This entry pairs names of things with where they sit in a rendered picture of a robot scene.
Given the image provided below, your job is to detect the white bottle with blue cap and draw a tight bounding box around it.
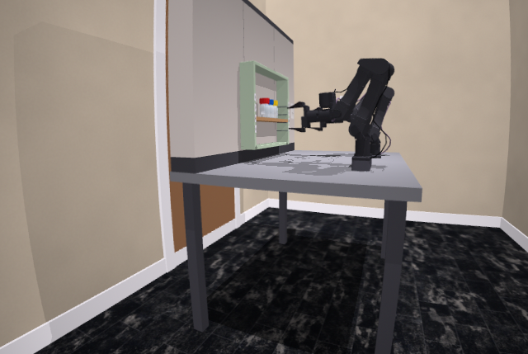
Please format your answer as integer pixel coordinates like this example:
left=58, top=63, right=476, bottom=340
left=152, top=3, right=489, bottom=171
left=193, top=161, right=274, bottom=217
left=268, top=99, right=274, bottom=118

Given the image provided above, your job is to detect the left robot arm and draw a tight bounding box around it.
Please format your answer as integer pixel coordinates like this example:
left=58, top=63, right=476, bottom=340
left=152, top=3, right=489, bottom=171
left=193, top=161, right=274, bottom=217
left=317, top=58, right=394, bottom=161

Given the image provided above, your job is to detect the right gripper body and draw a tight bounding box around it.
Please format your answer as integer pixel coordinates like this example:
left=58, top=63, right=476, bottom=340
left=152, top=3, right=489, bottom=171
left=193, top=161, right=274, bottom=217
left=320, top=122, right=332, bottom=131

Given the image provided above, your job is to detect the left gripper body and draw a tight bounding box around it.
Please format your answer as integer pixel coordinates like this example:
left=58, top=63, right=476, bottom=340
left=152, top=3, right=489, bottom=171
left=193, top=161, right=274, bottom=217
left=301, top=102, right=320, bottom=132

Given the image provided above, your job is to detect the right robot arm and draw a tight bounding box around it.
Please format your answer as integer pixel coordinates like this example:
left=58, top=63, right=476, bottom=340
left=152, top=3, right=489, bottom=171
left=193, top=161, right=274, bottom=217
left=346, top=86, right=394, bottom=158

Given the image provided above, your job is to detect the wooden shelf board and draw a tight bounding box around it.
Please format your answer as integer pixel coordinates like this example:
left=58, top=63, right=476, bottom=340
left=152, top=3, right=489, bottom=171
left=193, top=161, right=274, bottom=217
left=257, top=117, right=288, bottom=122

